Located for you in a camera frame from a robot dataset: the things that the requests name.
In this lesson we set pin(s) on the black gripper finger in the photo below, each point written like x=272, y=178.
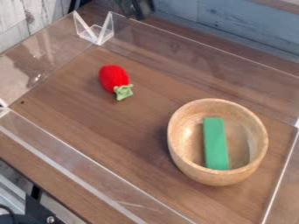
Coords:
x=125, y=6
x=143, y=7

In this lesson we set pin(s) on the red knitted strawberry toy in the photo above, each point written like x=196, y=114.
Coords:
x=115, y=81

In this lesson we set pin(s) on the light wooden bowl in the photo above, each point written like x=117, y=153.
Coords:
x=247, y=141

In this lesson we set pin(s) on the clear acrylic tray walls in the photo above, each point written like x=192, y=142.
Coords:
x=96, y=152

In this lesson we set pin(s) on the green rectangular block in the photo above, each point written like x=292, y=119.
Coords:
x=215, y=144

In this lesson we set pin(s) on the clear acrylic corner bracket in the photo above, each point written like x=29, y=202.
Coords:
x=96, y=34

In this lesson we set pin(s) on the black table clamp mount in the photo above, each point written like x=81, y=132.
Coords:
x=21, y=208

